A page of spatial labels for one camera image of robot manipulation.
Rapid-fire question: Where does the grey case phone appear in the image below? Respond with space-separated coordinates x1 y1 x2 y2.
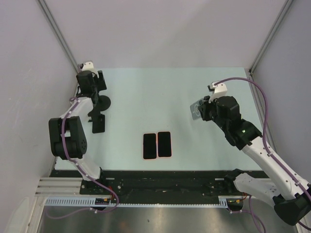
190 99 203 120

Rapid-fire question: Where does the black round-base phone stand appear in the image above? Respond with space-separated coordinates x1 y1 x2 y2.
88 95 111 117

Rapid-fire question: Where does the black square-base phone stand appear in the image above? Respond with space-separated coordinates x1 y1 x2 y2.
88 114 105 134

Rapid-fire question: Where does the pink case phone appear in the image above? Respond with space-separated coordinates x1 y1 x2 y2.
142 133 157 160
157 132 172 158

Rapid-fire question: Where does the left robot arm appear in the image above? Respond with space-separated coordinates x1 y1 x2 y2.
49 70 111 194

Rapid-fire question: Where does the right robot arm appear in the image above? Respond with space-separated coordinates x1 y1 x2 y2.
197 96 311 226

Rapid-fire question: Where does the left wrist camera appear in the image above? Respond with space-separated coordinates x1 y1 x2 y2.
78 61 95 72

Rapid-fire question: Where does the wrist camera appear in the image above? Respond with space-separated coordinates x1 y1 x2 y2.
207 81 227 103
78 61 95 72

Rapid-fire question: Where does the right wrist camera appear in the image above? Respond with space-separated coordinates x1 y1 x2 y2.
207 81 227 103

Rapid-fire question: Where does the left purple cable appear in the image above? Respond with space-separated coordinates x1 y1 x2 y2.
45 64 120 220

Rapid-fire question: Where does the purple cable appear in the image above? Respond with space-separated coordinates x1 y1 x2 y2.
45 64 120 220
213 77 311 233

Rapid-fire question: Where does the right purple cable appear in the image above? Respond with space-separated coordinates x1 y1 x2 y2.
213 77 311 233

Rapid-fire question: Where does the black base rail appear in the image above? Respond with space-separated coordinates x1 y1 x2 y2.
50 169 252 204

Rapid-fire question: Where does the white cable duct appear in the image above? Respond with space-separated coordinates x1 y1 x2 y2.
45 196 246 208

